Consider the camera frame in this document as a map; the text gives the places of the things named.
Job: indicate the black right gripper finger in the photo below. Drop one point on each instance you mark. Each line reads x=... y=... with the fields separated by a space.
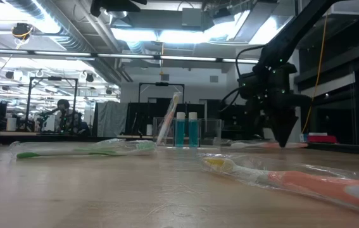
x=282 y=126

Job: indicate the orange toothbrush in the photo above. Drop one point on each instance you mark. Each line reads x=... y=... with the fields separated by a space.
x=309 y=183
x=169 y=118
x=261 y=145

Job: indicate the small blue bottle white cap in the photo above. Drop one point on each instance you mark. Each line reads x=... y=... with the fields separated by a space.
x=193 y=130
x=180 y=130

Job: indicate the green toothbrush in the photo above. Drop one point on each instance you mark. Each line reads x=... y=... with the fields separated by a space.
x=27 y=155
x=112 y=143

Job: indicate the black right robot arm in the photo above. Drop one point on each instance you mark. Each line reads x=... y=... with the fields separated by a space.
x=293 y=31

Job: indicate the red flat box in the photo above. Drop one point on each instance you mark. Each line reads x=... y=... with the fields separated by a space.
x=321 y=139

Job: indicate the long ceiling light bar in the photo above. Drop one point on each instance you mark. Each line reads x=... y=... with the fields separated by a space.
x=128 y=56

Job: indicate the bright ceiling light panel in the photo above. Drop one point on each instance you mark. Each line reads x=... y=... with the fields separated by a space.
x=166 y=36
x=268 y=30

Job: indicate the clear plastic organizer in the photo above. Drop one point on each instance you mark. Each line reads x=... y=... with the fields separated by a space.
x=211 y=133

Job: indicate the grey ceiling box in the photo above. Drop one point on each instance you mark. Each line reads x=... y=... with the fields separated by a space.
x=192 y=17

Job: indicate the grey cloth cover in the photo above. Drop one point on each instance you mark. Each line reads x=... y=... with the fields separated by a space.
x=111 y=118

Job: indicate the black partition panel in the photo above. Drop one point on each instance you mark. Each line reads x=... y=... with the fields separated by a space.
x=141 y=117

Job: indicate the person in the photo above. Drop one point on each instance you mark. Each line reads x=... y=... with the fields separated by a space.
x=66 y=118

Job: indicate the small white roll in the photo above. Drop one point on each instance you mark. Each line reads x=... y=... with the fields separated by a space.
x=149 y=129

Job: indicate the white cylinder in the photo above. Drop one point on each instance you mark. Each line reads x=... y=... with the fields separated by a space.
x=11 y=124

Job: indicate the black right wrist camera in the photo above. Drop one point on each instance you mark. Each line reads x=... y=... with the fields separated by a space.
x=250 y=85

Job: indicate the silver ventilation duct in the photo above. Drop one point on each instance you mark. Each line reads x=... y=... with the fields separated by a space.
x=71 y=44

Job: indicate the black gantry frame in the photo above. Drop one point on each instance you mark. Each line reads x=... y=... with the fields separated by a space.
x=52 y=78
x=161 y=84

